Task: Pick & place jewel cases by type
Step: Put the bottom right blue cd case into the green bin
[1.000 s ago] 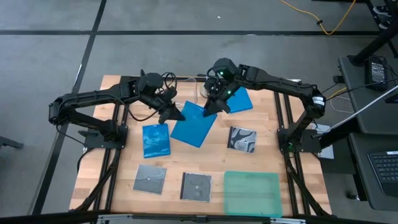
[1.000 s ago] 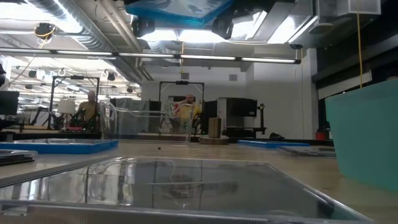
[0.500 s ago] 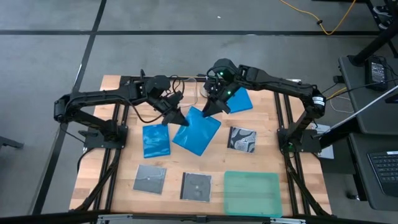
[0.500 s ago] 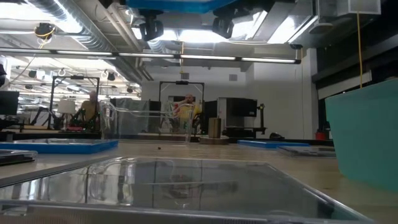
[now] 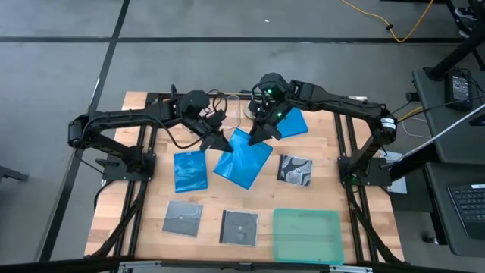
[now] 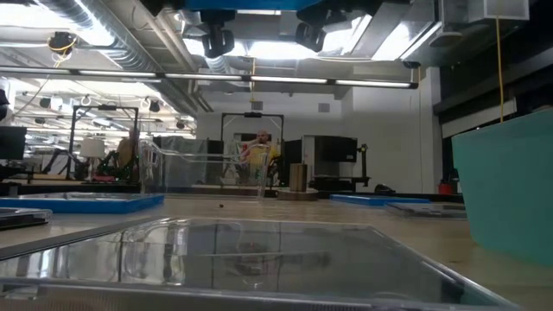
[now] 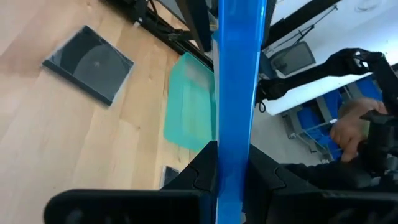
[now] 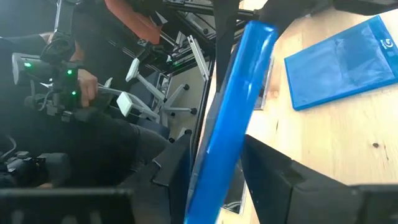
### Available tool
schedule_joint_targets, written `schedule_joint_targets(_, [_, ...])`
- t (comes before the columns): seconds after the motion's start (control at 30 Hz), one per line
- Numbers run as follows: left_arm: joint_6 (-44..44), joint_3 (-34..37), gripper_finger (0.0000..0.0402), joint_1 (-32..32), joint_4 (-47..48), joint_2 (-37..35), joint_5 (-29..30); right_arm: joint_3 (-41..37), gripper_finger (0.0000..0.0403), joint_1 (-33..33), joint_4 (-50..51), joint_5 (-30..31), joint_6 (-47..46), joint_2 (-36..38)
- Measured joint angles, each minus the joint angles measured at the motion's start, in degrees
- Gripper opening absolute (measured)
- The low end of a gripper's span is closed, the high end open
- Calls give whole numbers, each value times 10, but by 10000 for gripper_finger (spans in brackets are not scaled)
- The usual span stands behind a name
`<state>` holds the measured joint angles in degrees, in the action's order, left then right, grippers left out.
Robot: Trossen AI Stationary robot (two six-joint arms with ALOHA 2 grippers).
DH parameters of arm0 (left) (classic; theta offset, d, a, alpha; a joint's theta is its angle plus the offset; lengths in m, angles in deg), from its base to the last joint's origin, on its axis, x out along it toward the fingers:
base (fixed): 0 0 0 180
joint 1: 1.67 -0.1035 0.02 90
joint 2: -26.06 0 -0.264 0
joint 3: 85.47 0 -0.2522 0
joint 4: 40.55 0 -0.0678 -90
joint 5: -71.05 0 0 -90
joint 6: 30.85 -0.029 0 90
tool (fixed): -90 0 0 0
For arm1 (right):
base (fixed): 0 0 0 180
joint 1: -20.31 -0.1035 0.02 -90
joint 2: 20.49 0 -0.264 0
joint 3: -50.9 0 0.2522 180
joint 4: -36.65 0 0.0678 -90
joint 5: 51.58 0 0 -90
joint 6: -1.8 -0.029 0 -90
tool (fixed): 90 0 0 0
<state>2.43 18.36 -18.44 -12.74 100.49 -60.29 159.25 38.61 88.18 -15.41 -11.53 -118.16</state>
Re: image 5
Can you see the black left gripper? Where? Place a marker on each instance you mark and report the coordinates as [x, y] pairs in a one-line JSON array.
[[208, 123]]

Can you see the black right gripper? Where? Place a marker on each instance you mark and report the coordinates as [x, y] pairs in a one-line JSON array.
[[271, 113]]

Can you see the blue jewel case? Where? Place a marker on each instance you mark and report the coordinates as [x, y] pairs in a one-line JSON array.
[[242, 163], [190, 172], [297, 123]]

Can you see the black white patterned jewel case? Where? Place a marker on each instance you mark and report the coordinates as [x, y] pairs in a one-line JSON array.
[[295, 170]]

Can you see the clear jewel case black spine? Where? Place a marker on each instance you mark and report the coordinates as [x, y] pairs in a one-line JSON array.
[[239, 228]]

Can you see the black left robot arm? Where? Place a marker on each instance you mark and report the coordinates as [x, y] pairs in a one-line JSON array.
[[113, 117]]

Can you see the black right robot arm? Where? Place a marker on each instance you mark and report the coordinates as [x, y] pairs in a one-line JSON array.
[[341, 104]]

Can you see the translucent teal plastic bin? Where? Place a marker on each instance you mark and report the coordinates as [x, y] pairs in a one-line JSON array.
[[308, 237]]

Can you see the white paper sheet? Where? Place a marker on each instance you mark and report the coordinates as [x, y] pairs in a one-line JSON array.
[[399, 186]]

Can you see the silver and black boom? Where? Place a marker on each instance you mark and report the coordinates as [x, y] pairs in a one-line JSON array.
[[413, 157]]

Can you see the grey side desk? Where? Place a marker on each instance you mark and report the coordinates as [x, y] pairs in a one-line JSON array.
[[454, 132]]

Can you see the black power adapter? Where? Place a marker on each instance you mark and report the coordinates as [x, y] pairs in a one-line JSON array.
[[458, 91]]

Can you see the grey desk with keyboard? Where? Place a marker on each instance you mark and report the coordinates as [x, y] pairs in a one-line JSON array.
[[443, 227]]

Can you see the black crossbar with silver extrusions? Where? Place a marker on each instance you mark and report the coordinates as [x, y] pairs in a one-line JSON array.
[[57, 265]]

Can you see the black stand leg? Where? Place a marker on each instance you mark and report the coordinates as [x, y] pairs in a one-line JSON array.
[[454, 57]]

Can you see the black chair leg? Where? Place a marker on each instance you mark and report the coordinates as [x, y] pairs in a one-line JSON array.
[[11, 173]]

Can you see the black keyboard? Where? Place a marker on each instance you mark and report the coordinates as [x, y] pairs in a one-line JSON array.
[[470, 208]]

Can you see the person's shoe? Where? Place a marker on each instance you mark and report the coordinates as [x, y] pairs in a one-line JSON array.
[[464, 13]]

